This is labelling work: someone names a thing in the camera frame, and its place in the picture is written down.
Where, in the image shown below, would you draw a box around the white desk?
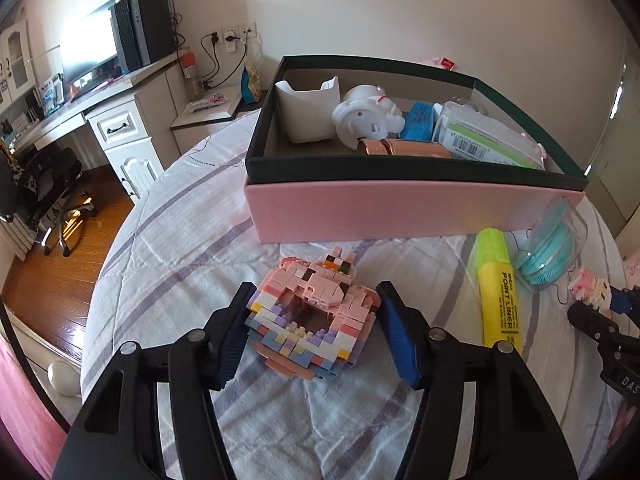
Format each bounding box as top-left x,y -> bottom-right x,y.
0,52 -> 183,161

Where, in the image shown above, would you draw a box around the pink cloth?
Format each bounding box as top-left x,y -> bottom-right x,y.
0,334 -> 67,480

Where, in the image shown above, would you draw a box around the white plastic holder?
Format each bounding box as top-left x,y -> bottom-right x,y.
274,76 -> 342,144

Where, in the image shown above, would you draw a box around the clear plastic box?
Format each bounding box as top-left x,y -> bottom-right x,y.
431,101 -> 547,169

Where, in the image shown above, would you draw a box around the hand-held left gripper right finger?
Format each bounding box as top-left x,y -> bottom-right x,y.
376,281 -> 578,480

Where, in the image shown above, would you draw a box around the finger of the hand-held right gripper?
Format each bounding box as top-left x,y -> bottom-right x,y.
610,286 -> 640,334
567,300 -> 640,357

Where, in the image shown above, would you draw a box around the computer monitor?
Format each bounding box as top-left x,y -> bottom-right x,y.
59,6 -> 127,90

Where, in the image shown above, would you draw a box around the round white bed knob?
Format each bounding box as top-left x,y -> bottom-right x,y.
46,359 -> 82,397

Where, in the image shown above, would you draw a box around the white glass-door cabinet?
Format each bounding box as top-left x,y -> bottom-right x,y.
0,19 -> 32,107

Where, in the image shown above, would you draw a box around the pink box with green rim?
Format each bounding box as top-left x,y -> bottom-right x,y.
243,55 -> 592,246

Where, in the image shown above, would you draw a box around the wall sockets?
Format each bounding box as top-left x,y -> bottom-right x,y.
220,21 -> 259,54

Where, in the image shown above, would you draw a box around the small pink block toy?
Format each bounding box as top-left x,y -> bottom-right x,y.
569,267 -> 615,312

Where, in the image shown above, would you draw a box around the blue snack bag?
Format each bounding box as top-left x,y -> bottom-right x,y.
241,61 -> 264,104

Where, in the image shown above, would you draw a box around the white figurine plug night light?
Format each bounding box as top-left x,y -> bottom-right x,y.
331,85 -> 407,152

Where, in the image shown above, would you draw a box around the low white side shelf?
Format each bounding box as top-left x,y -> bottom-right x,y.
169,87 -> 262,132

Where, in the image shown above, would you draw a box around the black power cables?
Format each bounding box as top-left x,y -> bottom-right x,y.
200,32 -> 249,92

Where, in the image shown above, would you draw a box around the pink block doughnut toy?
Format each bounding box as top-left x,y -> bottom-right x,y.
244,246 -> 384,384

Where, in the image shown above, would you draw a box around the orange-capped bottle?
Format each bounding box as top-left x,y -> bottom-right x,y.
180,51 -> 202,102

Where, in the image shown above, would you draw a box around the blue small packet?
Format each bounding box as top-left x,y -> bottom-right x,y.
399,101 -> 437,143

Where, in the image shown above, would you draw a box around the yellow highlighter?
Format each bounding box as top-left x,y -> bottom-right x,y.
471,227 -> 527,357

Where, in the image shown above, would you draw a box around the black computer tower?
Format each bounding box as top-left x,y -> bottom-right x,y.
109,0 -> 179,69

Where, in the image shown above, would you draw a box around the rose gold tube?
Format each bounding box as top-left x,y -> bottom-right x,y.
359,138 -> 452,160

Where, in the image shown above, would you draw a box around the white drawer cabinet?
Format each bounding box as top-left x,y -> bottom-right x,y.
84,99 -> 167,198

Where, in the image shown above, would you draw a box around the black office chair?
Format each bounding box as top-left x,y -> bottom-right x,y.
0,144 -> 99,257

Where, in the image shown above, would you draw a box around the clear case with teal macarons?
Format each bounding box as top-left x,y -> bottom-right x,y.
511,196 -> 589,289

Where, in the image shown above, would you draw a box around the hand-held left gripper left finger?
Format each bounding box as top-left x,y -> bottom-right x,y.
52,281 -> 257,480

